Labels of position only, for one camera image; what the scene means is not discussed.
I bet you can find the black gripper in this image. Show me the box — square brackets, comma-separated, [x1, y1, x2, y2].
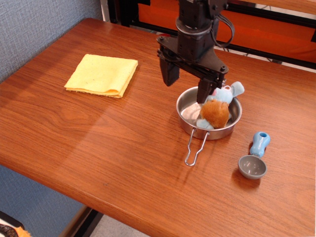
[157, 26, 228, 104]

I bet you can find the blue and brown plush toy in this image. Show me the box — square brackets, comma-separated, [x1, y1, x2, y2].
[196, 81, 245, 129]

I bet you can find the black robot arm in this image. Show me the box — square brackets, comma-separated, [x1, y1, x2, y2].
[157, 0, 228, 104]

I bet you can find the folded yellow towel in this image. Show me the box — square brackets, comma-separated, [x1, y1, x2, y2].
[64, 54, 138, 98]

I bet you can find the orange fuzzy object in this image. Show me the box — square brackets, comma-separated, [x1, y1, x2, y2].
[0, 224, 31, 237]

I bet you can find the blue handled grey scoop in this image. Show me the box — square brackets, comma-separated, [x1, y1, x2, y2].
[238, 131, 271, 180]

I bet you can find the orange panel black frame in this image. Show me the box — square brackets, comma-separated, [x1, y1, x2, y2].
[108, 0, 316, 69]

